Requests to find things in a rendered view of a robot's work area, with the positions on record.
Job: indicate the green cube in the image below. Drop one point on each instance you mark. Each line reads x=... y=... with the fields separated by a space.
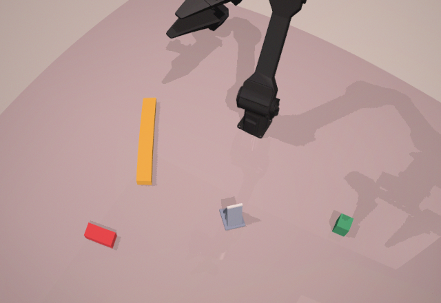
x=342 y=225

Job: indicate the orange bar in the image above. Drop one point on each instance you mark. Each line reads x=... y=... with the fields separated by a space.
x=146 y=142

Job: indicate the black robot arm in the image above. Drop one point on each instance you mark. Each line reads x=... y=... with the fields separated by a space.
x=258 y=93

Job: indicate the red rectangular block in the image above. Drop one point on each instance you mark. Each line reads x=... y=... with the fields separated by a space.
x=100 y=235

